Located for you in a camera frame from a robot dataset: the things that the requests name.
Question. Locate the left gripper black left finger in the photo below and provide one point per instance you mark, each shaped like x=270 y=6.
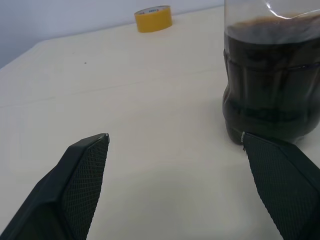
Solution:
x=72 y=180

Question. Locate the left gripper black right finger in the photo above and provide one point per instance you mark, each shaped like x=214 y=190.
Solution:
x=282 y=180

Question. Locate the clear plastic bottle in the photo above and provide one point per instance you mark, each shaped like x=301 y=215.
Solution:
x=270 y=82

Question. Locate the yellow tape roll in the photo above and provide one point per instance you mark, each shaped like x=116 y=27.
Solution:
x=153 y=21

